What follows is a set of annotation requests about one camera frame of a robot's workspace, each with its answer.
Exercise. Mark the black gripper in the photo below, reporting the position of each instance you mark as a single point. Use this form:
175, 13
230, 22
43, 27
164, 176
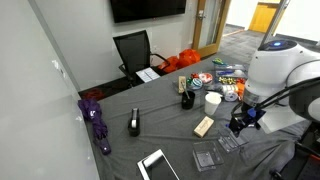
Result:
255, 115

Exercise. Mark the clear plastic container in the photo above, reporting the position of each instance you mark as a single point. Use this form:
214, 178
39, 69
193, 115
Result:
233, 141
207, 156

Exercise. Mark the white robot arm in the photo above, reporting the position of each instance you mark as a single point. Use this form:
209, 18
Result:
276, 66

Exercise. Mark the white ribbon spool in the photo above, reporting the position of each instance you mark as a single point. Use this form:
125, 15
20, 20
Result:
230, 96

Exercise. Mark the white paper cup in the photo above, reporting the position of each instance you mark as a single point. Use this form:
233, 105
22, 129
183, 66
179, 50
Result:
212, 103

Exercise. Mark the wooden greetings stamp block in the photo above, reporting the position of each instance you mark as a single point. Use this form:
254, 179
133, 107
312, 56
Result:
203, 126

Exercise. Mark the gold gift bow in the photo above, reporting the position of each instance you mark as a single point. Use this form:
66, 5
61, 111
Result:
223, 80
232, 80

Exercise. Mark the blue ribbon bundle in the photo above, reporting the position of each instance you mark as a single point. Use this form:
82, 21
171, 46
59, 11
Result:
226, 72

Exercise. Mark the black pen cup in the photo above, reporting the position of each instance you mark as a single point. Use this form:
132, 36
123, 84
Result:
188, 102

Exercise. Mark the clear organizer tray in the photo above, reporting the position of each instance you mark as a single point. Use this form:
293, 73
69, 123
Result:
230, 68

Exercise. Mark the red white round tin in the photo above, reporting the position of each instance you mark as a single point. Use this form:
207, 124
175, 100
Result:
205, 77

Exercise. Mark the silver pen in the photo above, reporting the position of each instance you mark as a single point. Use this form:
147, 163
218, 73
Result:
186, 90

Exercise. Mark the small red gift bow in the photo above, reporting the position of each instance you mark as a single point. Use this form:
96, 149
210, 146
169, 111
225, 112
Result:
194, 76

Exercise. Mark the plain wooden stamp block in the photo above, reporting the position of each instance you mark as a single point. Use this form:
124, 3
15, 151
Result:
182, 84

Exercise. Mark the gray tablecloth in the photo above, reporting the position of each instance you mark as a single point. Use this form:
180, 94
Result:
160, 116

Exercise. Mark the orange bag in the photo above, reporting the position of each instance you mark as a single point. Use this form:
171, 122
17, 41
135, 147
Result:
186, 57

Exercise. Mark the white framed tablet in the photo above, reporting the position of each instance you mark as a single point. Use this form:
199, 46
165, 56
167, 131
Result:
156, 166

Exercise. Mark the wooden framed glass door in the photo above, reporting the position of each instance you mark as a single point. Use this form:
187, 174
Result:
213, 26

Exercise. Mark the white paper sheet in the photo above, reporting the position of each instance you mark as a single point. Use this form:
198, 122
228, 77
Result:
148, 74

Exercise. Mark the yellow wooden door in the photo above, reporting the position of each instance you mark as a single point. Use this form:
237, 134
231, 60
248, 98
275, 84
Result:
262, 17

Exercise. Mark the black mesh office chair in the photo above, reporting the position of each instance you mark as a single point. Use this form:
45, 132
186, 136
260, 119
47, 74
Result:
133, 50

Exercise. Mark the purple folded umbrella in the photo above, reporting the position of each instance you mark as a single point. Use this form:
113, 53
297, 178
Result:
96, 123

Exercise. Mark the gray metal frame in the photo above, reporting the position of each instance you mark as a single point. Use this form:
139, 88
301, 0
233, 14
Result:
275, 23

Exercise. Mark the black wall television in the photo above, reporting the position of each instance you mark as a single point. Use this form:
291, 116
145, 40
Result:
146, 9

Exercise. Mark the white wall whiteboard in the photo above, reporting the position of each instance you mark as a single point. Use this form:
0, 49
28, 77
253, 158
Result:
33, 100

